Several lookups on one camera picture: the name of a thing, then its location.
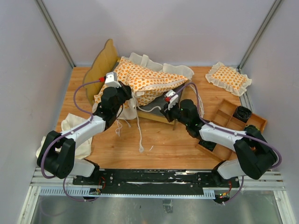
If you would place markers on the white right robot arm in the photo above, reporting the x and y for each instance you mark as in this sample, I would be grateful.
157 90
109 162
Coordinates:
254 155

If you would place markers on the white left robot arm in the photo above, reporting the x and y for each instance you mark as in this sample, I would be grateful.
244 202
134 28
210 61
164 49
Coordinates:
57 156

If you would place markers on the duck print bed cover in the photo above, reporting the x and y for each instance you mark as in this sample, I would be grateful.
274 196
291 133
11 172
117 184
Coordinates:
148 80

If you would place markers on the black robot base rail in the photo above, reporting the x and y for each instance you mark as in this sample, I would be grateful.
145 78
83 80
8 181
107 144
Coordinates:
153 183

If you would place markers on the duck print small pillow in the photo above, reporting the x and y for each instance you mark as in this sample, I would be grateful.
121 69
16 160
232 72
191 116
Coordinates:
228 78

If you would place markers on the dark rolled sock upper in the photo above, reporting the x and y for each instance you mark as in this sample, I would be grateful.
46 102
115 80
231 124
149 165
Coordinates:
242 113

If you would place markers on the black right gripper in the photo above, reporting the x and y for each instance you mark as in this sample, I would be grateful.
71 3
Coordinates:
167 112

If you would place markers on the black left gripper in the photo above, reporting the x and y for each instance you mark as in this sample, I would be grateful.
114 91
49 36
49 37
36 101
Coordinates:
126 89

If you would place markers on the wooden compartment organizer box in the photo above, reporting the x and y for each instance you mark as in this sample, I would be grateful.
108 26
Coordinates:
224 117

